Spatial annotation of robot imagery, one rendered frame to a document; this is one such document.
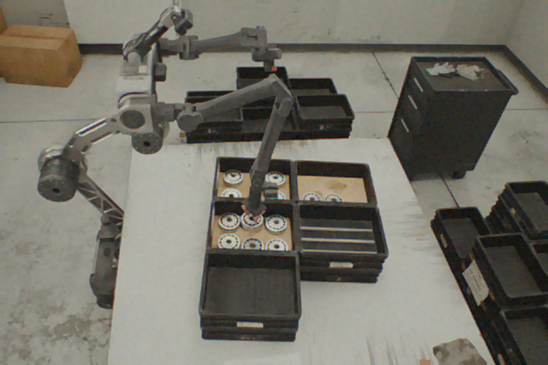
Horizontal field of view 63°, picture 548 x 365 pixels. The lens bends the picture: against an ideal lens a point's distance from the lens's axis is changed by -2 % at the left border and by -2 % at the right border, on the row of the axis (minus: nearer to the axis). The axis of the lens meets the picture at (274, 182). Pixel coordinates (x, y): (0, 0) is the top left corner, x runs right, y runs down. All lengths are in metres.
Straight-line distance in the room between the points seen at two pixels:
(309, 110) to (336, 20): 1.88
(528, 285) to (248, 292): 1.59
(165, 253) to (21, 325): 1.14
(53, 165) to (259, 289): 1.15
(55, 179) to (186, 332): 0.94
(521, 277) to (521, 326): 0.27
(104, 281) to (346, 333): 1.42
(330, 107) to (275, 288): 1.91
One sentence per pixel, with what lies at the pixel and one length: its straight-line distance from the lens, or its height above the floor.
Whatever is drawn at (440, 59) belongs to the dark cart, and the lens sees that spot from 3.71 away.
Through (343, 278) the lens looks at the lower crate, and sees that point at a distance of 2.19.
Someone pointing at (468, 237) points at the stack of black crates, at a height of 0.27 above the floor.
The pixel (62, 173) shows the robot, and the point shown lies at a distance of 2.38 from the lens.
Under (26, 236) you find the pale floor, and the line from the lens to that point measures 3.49.
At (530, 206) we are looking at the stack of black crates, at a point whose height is 0.49.
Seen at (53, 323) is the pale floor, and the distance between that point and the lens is 3.04.
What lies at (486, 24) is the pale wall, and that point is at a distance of 5.95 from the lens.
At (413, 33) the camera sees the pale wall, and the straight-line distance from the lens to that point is 5.59.
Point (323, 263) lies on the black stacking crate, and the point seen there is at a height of 0.85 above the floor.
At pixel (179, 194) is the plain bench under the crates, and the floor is 0.70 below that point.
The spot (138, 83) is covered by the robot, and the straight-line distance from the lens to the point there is 1.85.
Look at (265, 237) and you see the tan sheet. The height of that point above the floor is 0.83.
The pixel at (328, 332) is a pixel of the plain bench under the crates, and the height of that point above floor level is 0.70.
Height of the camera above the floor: 2.52
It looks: 45 degrees down
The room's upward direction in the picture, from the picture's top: 6 degrees clockwise
